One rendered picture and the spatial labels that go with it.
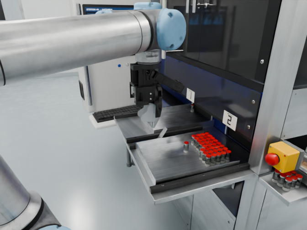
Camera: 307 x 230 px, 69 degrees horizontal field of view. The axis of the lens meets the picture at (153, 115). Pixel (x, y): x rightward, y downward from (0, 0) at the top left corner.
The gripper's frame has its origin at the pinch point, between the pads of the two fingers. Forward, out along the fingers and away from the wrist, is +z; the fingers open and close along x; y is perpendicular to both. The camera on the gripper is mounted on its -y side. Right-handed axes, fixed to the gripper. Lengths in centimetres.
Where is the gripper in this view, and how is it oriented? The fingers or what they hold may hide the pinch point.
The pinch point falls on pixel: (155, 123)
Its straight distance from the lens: 73.2
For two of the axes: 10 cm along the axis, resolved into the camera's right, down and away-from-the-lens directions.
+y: -9.4, 1.4, -3.1
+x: 3.4, 3.8, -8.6
